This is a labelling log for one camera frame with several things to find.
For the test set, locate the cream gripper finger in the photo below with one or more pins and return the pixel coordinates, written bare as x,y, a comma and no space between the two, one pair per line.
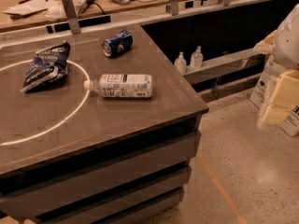
286,92
274,115

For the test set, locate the clear plastic water bottle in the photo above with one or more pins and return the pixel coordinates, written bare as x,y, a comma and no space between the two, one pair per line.
121,85

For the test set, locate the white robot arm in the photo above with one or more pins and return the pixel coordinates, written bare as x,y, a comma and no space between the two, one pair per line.
283,43

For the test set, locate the right small clear bottle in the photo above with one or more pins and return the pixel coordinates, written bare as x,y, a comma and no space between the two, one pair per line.
197,58

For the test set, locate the small clear bottle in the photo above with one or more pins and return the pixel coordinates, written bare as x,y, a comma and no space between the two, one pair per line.
197,58
180,63

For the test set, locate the left small clear bottle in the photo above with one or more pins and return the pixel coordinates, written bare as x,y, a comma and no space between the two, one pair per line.
180,63

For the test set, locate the white printed cardboard box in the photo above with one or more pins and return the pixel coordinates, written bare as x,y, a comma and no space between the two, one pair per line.
262,93

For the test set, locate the blue soda can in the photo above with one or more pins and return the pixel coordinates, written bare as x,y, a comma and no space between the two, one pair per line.
117,44

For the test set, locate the grey table cabinet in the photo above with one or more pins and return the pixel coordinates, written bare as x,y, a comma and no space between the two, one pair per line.
71,156

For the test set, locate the white power strip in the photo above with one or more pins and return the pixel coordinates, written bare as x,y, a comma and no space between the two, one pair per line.
81,5

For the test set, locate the blue chip bag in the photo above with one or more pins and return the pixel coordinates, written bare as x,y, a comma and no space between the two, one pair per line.
48,65

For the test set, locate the white crumpled mask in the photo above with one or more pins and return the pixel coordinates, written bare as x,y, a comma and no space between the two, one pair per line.
54,13

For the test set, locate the white paper sheets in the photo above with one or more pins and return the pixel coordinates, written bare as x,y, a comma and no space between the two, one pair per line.
29,7

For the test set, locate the grey metal bracket post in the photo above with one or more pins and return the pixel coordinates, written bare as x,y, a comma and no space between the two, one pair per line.
71,15

